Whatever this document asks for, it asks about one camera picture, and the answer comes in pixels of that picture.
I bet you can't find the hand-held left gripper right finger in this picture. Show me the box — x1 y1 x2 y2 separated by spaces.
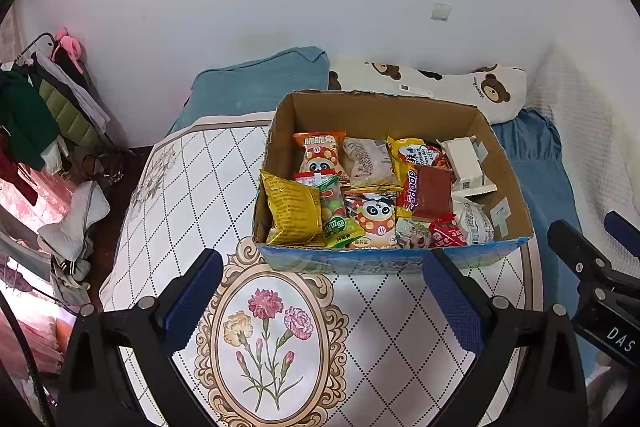
422 249 587 427

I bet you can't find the white garment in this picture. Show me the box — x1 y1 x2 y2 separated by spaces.
37 181 111 260

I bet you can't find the orange panda snack packet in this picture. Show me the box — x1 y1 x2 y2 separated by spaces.
344 189 403 250
293 131 349 182

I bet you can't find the bear print pillow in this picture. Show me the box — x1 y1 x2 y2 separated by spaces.
327 59 529 124

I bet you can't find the red instant noodle packet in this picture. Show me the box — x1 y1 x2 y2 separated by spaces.
386 136 456 220

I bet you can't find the clothes rack with garments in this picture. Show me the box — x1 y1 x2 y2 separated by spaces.
0 34 113 172

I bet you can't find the clear yellow bread packet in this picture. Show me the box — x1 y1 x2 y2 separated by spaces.
342 137 401 190

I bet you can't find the brown snack packet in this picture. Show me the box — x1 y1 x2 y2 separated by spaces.
411 164 454 223

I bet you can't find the green gumball candy bag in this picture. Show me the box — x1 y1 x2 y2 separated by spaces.
294 172 366 250

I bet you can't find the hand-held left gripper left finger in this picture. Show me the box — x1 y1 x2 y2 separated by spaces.
56 248 224 427

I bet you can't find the blue pillow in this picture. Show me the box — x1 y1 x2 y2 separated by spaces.
190 47 331 118

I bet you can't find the yellow snack packet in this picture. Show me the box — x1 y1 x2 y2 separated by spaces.
259 169 326 248

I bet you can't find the white textured blanket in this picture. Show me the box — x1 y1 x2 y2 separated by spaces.
520 44 640 233

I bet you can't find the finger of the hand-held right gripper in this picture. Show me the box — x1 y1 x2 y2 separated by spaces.
547 220 623 293
602 210 640 258

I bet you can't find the white grey snack packet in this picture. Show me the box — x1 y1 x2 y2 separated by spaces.
450 197 496 245

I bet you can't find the white cow print packet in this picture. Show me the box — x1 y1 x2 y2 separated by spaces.
395 217 436 250

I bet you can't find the printed cardboard box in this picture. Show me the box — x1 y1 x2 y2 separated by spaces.
251 89 535 276

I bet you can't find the white floral quilt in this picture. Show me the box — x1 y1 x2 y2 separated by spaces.
99 112 543 427

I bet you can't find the pink plush toy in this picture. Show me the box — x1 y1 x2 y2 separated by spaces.
54 27 86 72

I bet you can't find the grey garment pile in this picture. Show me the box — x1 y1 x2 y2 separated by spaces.
50 257 93 303

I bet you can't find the white box with red label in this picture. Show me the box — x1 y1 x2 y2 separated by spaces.
436 136 488 188

